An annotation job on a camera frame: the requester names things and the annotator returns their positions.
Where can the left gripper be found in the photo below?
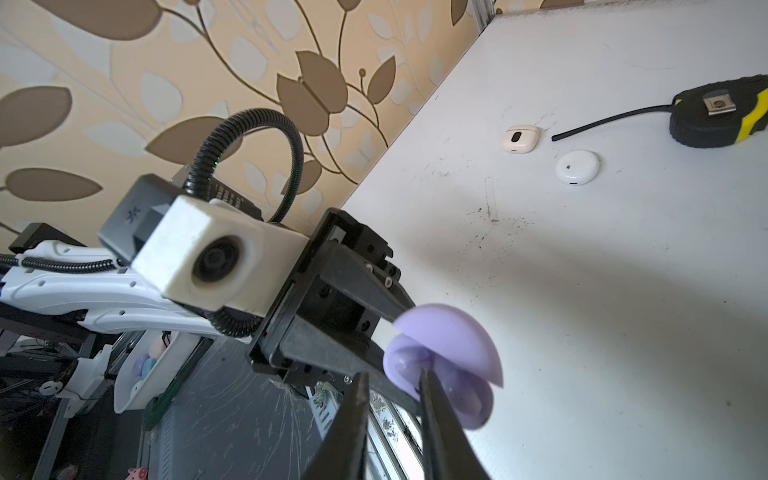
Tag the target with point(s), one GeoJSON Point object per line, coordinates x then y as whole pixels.
{"type": "Point", "coordinates": [320, 327]}

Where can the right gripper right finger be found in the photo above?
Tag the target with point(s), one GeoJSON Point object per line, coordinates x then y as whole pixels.
{"type": "Point", "coordinates": [446, 450]}

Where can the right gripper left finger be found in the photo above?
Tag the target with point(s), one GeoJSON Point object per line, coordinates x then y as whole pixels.
{"type": "Point", "coordinates": [342, 453]}

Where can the purple round earbud case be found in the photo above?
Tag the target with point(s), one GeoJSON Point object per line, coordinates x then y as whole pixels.
{"type": "Point", "coordinates": [452, 344]}

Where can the white round earbud case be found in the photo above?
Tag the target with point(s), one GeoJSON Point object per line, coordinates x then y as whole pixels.
{"type": "Point", "coordinates": [578, 167]}

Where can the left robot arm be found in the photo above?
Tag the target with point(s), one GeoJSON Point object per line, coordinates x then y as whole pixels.
{"type": "Point", "coordinates": [55, 278]}

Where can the white tray with eggs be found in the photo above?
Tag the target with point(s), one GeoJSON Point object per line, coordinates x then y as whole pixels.
{"type": "Point", "coordinates": [150, 368]}

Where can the black yellow tape measure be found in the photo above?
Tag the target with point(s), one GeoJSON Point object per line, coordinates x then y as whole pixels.
{"type": "Point", "coordinates": [714, 115]}

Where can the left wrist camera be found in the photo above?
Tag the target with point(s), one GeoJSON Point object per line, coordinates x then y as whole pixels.
{"type": "Point", "coordinates": [200, 254]}

